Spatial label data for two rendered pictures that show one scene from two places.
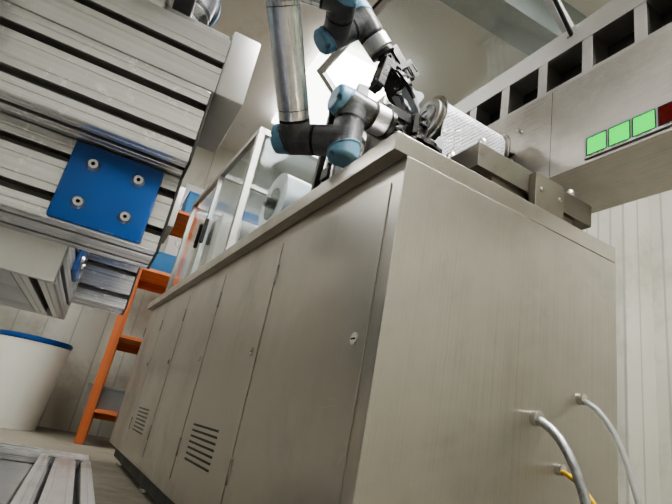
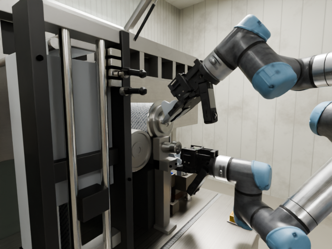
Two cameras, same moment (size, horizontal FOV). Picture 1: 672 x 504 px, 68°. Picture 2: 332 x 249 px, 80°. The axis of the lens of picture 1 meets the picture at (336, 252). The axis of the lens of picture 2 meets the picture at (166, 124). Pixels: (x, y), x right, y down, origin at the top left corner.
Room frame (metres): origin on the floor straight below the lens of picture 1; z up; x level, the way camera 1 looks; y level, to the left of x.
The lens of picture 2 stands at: (1.48, 0.41, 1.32)
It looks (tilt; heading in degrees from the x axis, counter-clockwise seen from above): 7 degrees down; 243
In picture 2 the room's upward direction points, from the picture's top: straight up
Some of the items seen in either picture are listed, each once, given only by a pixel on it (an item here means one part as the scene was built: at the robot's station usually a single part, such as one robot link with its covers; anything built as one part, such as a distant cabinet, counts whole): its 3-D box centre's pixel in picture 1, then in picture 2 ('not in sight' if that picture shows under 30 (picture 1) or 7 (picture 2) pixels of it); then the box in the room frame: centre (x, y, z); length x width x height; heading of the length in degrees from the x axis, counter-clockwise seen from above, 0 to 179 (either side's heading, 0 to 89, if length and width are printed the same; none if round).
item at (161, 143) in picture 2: not in sight; (165, 184); (1.20, -0.13, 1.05); 0.06 x 0.05 x 0.31; 117
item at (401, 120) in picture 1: (404, 131); (199, 160); (1.08, -0.11, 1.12); 0.12 x 0.08 x 0.09; 117
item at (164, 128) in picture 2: (426, 117); (164, 121); (1.18, -0.18, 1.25); 0.07 x 0.02 x 0.07; 27
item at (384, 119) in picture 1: (378, 120); (222, 168); (1.05, -0.04, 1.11); 0.08 x 0.05 x 0.08; 27
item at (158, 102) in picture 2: (429, 119); (161, 121); (1.19, -0.19, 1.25); 0.15 x 0.01 x 0.15; 27
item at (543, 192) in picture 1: (547, 200); not in sight; (1.02, -0.47, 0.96); 0.10 x 0.03 x 0.11; 117
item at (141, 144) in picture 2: not in sight; (110, 145); (1.35, -0.24, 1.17); 0.26 x 0.12 x 0.12; 117
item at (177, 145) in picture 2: not in sight; (175, 147); (1.18, -0.10, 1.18); 0.04 x 0.02 x 0.04; 27
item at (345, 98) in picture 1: (352, 107); (249, 174); (1.01, 0.03, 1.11); 0.11 x 0.08 x 0.09; 117
